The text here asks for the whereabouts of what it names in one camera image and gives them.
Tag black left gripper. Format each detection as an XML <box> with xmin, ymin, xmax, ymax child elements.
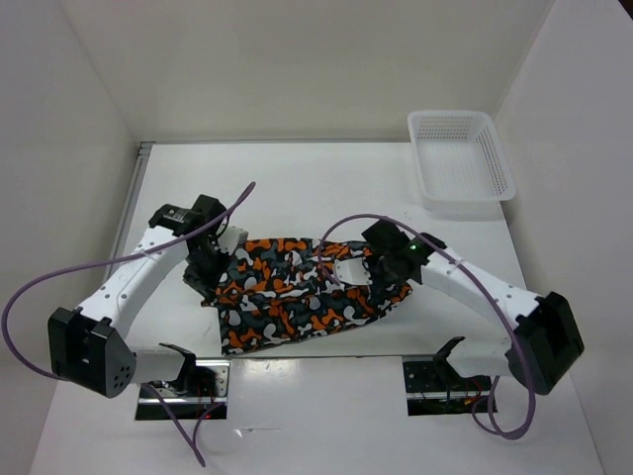
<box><xmin>183</xmin><ymin>241</ymin><xmax>235</xmax><ymax>302</ymax></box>

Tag orange camouflage shorts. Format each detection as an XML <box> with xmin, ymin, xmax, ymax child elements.
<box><xmin>194</xmin><ymin>237</ymin><xmax>412</xmax><ymax>355</ymax></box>

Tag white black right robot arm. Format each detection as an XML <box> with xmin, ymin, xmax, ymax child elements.
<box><xmin>362</xmin><ymin>218</ymin><xmax>585</xmax><ymax>395</ymax></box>

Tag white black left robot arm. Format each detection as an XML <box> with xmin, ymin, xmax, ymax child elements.
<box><xmin>47</xmin><ymin>195</ymin><xmax>226</xmax><ymax>399</ymax></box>

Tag white plastic basket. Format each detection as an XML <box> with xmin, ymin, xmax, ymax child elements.
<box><xmin>407</xmin><ymin>110</ymin><xmax>516</xmax><ymax>211</ymax></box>

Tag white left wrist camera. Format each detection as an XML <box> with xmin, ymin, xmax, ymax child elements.
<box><xmin>216</xmin><ymin>226</ymin><xmax>248</xmax><ymax>255</ymax></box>

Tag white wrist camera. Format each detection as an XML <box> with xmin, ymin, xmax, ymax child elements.
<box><xmin>216</xmin><ymin>226</ymin><xmax>248</xmax><ymax>255</ymax></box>
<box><xmin>333</xmin><ymin>257</ymin><xmax>372</xmax><ymax>286</ymax></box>

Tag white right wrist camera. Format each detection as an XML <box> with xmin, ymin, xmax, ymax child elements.
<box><xmin>333</xmin><ymin>257</ymin><xmax>372</xmax><ymax>286</ymax></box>

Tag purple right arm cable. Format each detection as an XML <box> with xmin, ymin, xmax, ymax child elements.
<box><xmin>316</xmin><ymin>213</ymin><xmax>538</xmax><ymax>440</ymax></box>

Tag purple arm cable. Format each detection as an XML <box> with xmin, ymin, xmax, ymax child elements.
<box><xmin>316</xmin><ymin>213</ymin><xmax>538</xmax><ymax>440</ymax></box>
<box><xmin>2</xmin><ymin>181</ymin><xmax>257</xmax><ymax>469</ymax></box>

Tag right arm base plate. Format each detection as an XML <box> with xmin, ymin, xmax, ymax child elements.
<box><xmin>403</xmin><ymin>357</ymin><xmax>492</xmax><ymax>416</ymax></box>

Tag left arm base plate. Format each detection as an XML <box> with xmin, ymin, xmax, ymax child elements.
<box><xmin>135</xmin><ymin>358</ymin><xmax>231</xmax><ymax>421</ymax></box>

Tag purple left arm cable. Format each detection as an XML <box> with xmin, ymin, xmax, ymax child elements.
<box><xmin>2</xmin><ymin>181</ymin><xmax>257</xmax><ymax>469</ymax></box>

